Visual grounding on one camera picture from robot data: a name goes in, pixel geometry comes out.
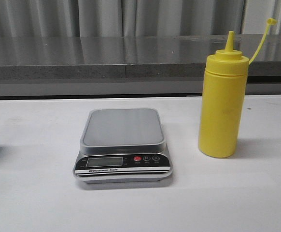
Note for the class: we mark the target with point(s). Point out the grey pleated curtain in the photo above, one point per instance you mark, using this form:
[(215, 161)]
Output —
[(130, 18)]

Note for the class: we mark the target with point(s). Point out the grey stone counter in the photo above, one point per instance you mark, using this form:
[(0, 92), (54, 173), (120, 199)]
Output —
[(104, 67)]

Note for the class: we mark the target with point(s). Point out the silver digital kitchen scale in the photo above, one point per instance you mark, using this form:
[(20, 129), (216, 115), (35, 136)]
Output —
[(123, 145)]

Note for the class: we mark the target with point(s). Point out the yellow squeeze bottle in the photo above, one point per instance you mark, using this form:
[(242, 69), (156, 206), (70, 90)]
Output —
[(224, 86)]

